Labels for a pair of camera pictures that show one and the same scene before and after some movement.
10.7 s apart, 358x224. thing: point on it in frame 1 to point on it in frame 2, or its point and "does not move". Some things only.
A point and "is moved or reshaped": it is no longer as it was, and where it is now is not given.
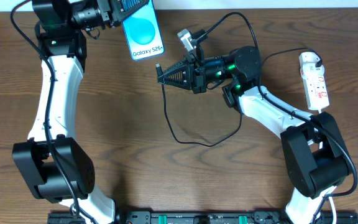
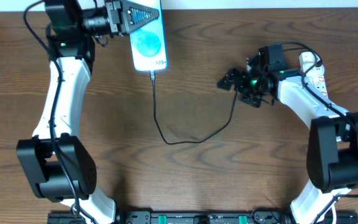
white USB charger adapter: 309,70 does not move
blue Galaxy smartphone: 143,33 is moved or reshaped
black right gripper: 196,76 to 243,84
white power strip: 316,91 does not move
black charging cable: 289,50 to 184,143
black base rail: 206,217 does not move
